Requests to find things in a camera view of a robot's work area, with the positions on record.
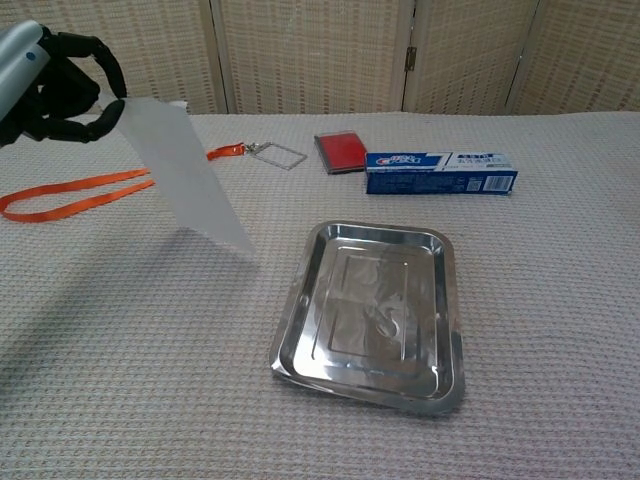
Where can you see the woven folding screen panel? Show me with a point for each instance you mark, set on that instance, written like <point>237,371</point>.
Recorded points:
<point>465,55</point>
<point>315,55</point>
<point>585,55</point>
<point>165,50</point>

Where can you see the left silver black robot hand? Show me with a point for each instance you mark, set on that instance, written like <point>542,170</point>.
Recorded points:
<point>55,105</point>

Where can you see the white translucent paper sheet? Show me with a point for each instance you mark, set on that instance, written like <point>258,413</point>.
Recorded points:
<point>190,190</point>

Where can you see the red ink pad case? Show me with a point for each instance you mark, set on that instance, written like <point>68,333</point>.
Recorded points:
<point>342,150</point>

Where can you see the beige waffle-weave tablecloth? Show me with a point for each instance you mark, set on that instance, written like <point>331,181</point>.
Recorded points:
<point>550,300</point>

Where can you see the brass screen hinge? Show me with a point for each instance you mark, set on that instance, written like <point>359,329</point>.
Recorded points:
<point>411,58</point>

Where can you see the blue toothpaste box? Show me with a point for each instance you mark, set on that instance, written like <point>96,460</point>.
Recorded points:
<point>440,181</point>

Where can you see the stainless steel tray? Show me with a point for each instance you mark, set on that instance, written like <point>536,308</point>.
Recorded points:
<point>370,310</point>

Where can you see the clear plastic badge holder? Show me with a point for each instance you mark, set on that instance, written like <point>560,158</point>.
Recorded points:
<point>277,157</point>

